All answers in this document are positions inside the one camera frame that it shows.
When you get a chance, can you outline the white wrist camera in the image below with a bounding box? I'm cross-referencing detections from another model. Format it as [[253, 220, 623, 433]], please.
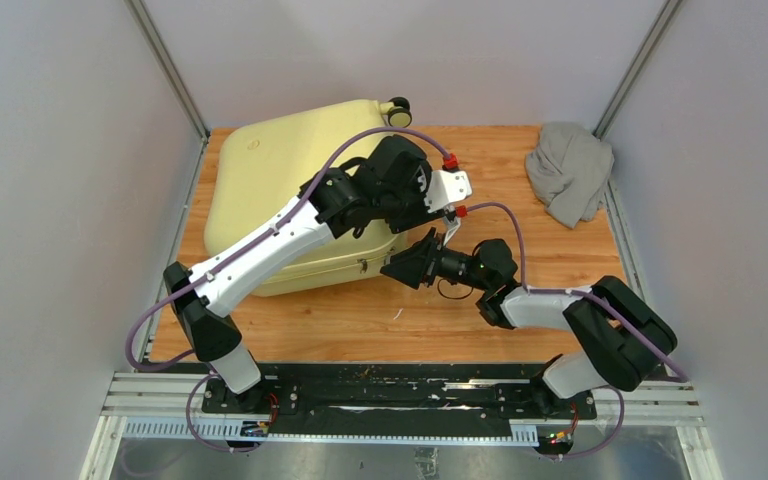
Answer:
[[424, 170, 473, 213], [442, 206, 468, 246]]

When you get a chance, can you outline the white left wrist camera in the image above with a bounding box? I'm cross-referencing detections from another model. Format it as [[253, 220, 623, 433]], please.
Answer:
[[424, 170, 473, 213]]

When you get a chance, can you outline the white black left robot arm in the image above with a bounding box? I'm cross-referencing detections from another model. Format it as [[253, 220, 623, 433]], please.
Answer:
[[162, 131, 438, 413]]

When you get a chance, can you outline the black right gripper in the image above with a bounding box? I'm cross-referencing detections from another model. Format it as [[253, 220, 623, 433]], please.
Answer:
[[382, 227, 492, 292]]

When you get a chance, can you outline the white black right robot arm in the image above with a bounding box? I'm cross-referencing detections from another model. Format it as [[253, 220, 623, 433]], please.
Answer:
[[380, 231, 678, 418]]

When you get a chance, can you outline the cream suitcase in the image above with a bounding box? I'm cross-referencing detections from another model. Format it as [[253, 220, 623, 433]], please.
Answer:
[[203, 99, 407, 297]]

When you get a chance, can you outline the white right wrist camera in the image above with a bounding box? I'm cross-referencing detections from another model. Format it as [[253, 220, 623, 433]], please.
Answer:
[[442, 206, 468, 246]]

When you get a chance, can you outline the grey crumpled cloth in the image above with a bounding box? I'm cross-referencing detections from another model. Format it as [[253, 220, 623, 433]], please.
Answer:
[[524, 122, 615, 229]]

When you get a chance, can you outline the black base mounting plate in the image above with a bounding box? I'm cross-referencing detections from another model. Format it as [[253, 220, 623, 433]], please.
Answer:
[[200, 363, 597, 438]]

